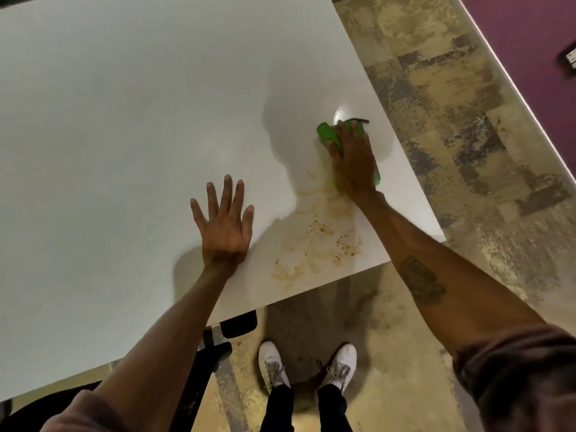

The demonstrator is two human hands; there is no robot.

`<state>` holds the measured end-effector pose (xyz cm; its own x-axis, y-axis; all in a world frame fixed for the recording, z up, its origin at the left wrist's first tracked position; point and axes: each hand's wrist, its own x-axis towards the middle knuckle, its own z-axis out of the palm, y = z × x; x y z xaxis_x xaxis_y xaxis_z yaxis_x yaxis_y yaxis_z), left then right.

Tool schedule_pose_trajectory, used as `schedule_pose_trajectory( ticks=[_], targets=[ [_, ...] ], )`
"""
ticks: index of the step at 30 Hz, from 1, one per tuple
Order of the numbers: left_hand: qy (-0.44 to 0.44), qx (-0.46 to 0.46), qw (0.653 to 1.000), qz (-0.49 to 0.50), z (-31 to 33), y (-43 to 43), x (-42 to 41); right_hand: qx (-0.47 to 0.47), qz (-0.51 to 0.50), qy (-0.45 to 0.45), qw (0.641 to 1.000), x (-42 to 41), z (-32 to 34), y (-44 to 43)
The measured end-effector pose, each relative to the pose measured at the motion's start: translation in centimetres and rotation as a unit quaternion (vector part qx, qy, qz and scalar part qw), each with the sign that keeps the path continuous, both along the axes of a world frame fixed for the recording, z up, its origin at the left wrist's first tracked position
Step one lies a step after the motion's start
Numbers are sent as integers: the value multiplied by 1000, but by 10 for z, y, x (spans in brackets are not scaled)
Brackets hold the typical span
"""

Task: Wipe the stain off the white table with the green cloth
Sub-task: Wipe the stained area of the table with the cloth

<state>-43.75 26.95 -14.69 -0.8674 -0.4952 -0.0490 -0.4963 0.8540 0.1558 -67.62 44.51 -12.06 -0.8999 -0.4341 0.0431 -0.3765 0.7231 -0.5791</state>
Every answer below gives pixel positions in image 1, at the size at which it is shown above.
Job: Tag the person's right hand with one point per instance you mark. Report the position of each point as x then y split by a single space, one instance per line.
355 164

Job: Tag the person's left hand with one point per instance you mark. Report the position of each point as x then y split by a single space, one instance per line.
225 238

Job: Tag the person's right middle finger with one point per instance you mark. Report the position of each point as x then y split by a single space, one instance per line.
354 132

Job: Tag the person's right thumb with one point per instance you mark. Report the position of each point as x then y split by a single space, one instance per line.
333 152

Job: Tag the person's left middle finger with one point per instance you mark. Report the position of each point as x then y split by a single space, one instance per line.
226 194

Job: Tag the person's left little finger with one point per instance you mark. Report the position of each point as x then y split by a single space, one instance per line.
197 213

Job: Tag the person's left thumb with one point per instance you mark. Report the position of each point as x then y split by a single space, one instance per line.
248 222

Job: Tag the green cleaning cloth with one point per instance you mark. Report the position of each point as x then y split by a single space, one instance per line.
326 132

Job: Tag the person's left forearm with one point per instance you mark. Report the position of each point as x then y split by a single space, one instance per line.
166 350

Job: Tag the person's right forearm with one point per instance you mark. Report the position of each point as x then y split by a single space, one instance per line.
445 287

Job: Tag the brown food spill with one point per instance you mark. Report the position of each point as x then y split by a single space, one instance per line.
321 238

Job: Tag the white left shoe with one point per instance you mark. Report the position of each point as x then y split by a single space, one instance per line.
272 364

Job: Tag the white shoe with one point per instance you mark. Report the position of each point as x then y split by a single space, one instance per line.
272 364
340 366

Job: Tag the black chair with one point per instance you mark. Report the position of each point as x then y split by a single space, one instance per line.
202 368

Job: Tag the white right shoe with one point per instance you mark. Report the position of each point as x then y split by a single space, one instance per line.
340 366

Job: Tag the black trousers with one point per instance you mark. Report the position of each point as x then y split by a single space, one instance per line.
306 411

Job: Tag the brown left sleeve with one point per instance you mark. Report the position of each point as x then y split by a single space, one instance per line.
85 416

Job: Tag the brown sleeve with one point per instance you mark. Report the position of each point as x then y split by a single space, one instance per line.
85 416
522 377

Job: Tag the brown right sleeve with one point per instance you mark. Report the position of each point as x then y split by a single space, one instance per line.
522 377

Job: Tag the white wall skirting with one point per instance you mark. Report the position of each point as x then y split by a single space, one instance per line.
513 85

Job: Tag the white wall fitting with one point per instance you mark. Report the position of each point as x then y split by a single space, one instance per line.
572 57

